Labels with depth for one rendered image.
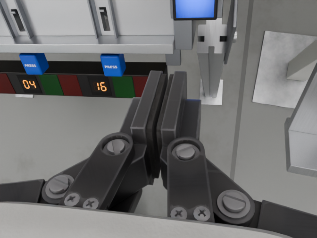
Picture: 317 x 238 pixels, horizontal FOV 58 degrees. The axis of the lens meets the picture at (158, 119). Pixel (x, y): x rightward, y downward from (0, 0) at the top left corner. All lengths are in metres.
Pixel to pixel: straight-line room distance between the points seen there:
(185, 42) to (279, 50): 0.78
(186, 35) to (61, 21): 0.15
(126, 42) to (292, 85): 0.81
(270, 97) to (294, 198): 0.35
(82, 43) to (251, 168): 0.82
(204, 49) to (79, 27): 0.17
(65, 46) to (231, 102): 0.77
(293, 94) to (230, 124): 0.23
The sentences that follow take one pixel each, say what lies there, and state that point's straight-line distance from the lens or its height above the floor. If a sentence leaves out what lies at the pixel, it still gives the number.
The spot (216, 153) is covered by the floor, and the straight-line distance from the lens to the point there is 1.04.
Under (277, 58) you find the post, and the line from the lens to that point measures 1.08.
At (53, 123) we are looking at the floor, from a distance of 1.21.
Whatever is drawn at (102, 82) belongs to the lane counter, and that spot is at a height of 0.66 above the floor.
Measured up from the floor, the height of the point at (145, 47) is 0.73.
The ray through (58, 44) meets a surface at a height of 0.74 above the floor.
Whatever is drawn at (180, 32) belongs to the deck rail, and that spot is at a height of 0.73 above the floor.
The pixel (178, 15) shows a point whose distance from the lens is 0.28.
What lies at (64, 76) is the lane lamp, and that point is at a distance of 0.43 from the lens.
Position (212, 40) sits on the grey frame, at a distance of 0.42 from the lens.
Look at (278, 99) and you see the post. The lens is 1.06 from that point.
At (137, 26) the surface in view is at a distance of 0.34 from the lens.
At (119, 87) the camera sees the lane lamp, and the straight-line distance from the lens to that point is 0.40.
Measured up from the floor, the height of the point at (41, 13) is 0.74.
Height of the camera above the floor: 1.04
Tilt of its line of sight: 80 degrees down
